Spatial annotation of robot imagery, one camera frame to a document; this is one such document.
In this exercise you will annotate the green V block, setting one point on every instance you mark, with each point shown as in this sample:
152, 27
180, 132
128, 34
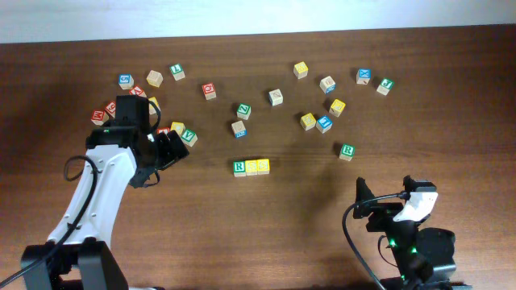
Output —
189, 137

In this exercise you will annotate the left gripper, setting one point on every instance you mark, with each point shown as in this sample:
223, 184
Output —
172, 150

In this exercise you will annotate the green Z block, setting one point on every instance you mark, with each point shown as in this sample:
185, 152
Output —
244, 111

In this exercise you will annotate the yellow S block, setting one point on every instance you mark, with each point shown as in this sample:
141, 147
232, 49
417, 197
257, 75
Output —
263, 166
251, 167

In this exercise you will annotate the yellow block lower right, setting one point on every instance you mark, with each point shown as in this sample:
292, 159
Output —
307, 121

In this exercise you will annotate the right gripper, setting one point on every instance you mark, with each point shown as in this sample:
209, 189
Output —
382, 212

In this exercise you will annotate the wood block blue-side right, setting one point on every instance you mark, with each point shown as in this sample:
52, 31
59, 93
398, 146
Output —
327, 84

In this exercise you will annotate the plain white wood block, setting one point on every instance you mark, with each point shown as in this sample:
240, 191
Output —
275, 97

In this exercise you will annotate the red M block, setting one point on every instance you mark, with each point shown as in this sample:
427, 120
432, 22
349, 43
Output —
99, 117

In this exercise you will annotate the yellow block upper left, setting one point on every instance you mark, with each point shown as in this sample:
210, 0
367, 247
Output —
154, 107

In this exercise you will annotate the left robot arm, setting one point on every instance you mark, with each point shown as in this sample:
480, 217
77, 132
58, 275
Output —
126, 151

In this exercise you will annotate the blue S block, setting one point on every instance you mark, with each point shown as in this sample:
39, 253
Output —
126, 81

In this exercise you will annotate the red A block upper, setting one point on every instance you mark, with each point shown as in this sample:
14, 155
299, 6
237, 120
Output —
136, 90

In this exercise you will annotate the red A block lower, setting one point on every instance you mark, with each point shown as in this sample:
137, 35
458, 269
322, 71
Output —
164, 130

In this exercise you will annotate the green J block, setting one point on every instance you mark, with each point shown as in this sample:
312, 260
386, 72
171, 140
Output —
385, 86

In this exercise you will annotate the plain wood yellow-side block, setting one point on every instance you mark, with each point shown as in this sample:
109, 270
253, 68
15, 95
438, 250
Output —
154, 78

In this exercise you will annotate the blue picture block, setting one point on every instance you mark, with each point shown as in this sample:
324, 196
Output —
324, 124

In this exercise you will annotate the yellow block top right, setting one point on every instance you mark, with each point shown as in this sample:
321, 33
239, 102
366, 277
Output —
300, 70

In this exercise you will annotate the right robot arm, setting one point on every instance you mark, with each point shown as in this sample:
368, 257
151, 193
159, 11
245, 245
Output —
424, 258

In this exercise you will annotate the red Q block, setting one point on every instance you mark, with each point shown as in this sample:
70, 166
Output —
209, 91

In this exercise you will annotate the green L block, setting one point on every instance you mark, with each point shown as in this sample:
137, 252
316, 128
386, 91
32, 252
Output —
177, 72

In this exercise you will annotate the blue X block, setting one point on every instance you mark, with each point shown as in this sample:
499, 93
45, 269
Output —
363, 76

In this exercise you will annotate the red a block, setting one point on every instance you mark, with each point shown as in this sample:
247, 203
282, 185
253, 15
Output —
136, 90
164, 130

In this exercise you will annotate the red 9 block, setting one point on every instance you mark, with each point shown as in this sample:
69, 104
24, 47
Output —
111, 109

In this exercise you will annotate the yellow block near A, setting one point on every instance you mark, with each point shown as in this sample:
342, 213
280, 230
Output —
178, 127

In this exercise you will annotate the wood block blue side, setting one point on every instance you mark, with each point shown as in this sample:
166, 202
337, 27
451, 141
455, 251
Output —
239, 129

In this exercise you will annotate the green r block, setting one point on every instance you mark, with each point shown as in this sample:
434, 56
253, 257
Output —
239, 169
347, 152

